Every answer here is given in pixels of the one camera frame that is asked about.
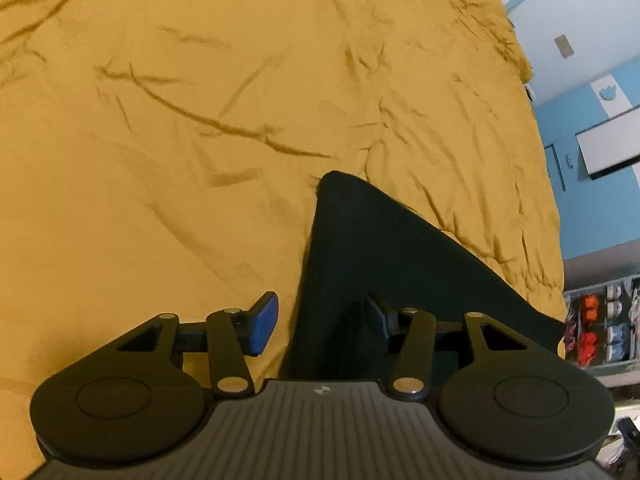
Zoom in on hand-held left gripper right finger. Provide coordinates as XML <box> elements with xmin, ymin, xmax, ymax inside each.
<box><xmin>362</xmin><ymin>293</ymin><xmax>533</xmax><ymax>401</ymax></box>

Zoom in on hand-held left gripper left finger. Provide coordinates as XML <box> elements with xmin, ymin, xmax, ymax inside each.
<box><xmin>117</xmin><ymin>290</ymin><xmax>280</xmax><ymax>400</ymax></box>

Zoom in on black pants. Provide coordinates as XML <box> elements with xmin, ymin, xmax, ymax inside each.
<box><xmin>281</xmin><ymin>170</ymin><xmax>569</xmax><ymax>384</ymax></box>

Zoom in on yellow blanket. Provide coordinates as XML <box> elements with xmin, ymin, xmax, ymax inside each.
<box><xmin>0</xmin><ymin>0</ymin><xmax>567</xmax><ymax>413</ymax></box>

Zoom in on shoe rack with shoes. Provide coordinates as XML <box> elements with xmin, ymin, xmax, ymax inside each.
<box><xmin>562</xmin><ymin>276</ymin><xmax>640</xmax><ymax>370</ymax></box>

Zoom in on blue and white wardrobe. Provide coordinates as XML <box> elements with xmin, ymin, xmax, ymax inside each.
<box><xmin>534</xmin><ymin>58</ymin><xmax>640</xmax><ymax>262</ymax></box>

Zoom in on black framed mirror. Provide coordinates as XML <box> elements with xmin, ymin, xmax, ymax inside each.
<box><xmin>574</xmin><ymin>109</ymin><xmax>640</xmax><ymax>182</ymax></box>

